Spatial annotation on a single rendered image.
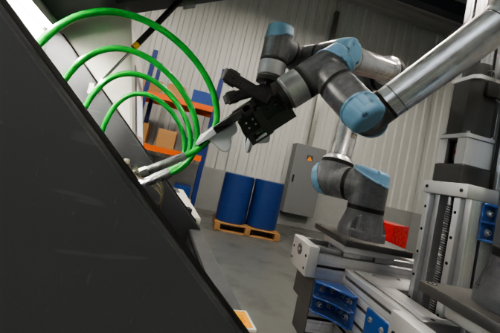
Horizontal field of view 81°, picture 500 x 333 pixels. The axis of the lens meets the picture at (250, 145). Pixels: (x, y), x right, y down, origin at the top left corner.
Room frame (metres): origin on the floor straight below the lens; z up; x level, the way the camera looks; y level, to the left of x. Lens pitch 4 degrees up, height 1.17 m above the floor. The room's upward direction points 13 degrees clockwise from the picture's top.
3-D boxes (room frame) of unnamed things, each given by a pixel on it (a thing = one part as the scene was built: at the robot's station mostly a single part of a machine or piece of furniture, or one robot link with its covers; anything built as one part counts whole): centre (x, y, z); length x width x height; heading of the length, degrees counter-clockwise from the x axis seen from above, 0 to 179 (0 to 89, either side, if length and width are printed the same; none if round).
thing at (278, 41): (0.79, -0.01, 1.53); 0.09 x 0.08 x 0.11; 132
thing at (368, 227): (0.98, -0.42, 1.09); 0.15 x 0.15 x 0.10
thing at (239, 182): (5.69, -0.24, 0.51); 1.20 x 0.85 x 1.02; 98
